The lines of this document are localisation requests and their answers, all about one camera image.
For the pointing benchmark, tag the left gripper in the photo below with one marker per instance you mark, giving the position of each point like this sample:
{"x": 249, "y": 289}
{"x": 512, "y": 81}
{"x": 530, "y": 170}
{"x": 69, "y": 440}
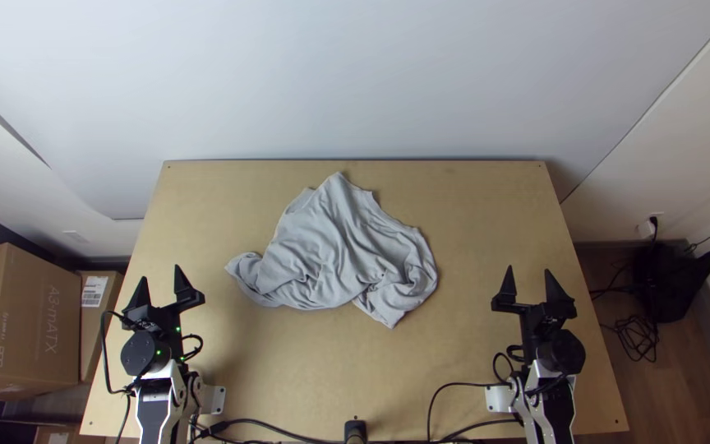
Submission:
{"x": 158, "y": 320}

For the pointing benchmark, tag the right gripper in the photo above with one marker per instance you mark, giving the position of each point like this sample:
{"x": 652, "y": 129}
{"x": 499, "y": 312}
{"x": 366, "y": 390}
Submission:
{"x": 534, "y": 324}

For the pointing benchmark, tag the grey t-shirt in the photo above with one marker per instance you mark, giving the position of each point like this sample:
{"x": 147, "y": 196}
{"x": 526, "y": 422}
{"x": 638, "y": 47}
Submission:
{"x": 336, "y": 253}

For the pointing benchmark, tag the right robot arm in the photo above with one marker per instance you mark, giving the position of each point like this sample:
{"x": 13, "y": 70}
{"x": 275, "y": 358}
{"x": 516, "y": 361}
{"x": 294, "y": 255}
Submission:
{"x": 561, "y": 353}

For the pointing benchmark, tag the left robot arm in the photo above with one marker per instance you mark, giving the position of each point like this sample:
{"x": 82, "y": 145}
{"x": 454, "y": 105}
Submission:
{"x": 145, "y": 354}

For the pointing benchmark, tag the small labelled cardboard box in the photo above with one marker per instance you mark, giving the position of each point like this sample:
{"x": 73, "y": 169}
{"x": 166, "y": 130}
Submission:
{"x": 99, "y": 320}

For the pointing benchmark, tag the black bag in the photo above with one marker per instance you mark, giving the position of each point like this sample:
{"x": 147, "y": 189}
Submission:
{"x": 669, "y": 283}

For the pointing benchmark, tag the large cardboard box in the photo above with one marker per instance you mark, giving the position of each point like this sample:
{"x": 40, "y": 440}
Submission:
{"x": 16, "y": 320}

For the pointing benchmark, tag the white wall plug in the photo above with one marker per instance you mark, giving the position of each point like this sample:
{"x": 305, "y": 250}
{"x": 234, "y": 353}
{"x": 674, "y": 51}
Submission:
{"x": 646, "y": 228}

